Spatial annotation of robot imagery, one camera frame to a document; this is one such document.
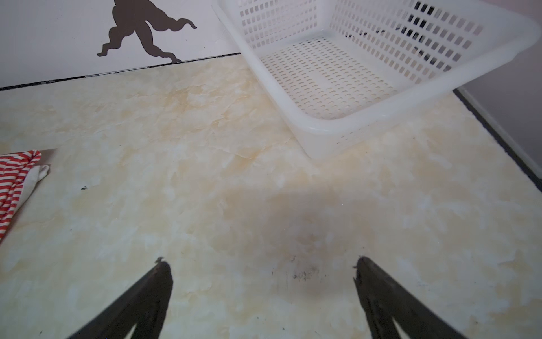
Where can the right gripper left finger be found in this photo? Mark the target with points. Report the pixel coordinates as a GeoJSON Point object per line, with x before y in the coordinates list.
{"type": "Point", "coordinates": [141, 311]}

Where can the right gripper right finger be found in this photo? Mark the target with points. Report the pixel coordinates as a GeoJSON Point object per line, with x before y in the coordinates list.
{"type": "Point", "coordinates": [388, 305]}

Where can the red white striped tank top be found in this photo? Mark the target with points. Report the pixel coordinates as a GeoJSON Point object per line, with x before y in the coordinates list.
{"type": "Point", "coordinates": [20, 174]}

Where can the white plastic laundry basket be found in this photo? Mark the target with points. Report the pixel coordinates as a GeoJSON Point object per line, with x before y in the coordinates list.
{"type": "Point", "coordinates": [342, 72]}

